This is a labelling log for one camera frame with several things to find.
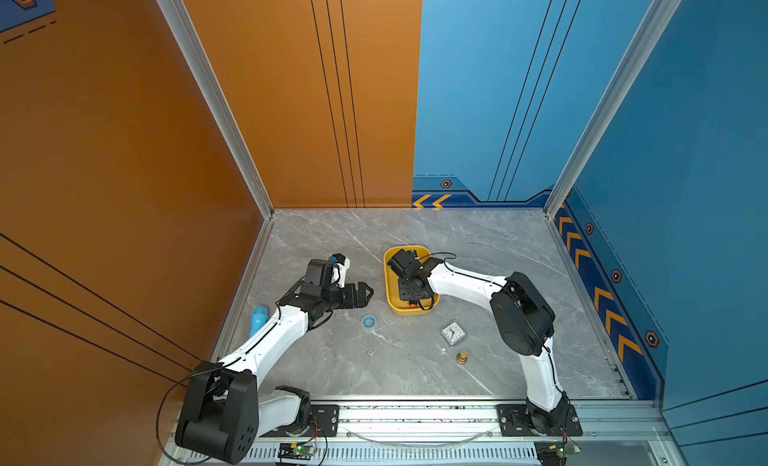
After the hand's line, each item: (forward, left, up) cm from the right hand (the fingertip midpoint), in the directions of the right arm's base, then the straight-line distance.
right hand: (407, 292), depth 95 cm
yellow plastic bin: (+1, +5, +5) cm, 7 cm away
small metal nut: (-19, +11, 0) cm, 22 cm away
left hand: (-4, +14, +9) cm, 17 cm away
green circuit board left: (-41, +26, -2) cm, 49 cm away
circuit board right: (-42, -34, -4) cm, 54 cm away
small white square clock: (-13, -13, 0) cm, 19 cm away
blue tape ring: (-9, +12, -1) cm, 15 cm away
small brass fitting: (-21, -15, +1) cm, 25 cm away
